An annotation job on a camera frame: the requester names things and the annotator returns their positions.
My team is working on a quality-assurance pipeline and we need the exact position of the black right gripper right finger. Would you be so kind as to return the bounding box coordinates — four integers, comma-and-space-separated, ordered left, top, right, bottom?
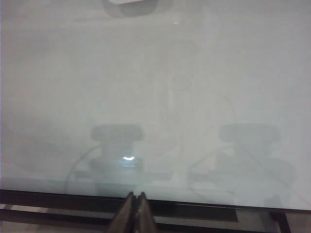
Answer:
135, 192, 159, 233

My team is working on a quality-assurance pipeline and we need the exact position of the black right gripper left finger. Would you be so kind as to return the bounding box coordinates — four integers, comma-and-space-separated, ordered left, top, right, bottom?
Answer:
110, 191, 137, 233

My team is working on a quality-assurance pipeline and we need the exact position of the white whiteboard eraser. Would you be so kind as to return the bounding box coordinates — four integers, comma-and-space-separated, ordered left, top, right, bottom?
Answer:
106, 0, 145, 5

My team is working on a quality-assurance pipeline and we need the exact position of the white glass whiteboard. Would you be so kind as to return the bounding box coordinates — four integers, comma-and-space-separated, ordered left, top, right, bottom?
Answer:
1, 0, 311, 211

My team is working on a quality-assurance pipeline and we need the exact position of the black whiteboard frame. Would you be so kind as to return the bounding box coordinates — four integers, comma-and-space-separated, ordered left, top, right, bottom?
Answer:
0, 188, 311, 216

